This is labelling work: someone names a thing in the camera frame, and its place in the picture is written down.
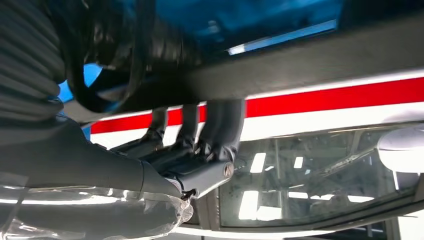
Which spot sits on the white panel with red stripe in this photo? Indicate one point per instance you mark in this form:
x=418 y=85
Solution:
x=331 y=99

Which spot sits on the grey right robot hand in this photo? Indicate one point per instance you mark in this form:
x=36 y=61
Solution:
x=82 y=165

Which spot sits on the glass window pane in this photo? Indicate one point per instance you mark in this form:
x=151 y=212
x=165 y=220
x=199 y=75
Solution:
x=298 y=172

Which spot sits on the white rounded dome object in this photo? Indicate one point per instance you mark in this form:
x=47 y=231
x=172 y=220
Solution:
x=404 y=149

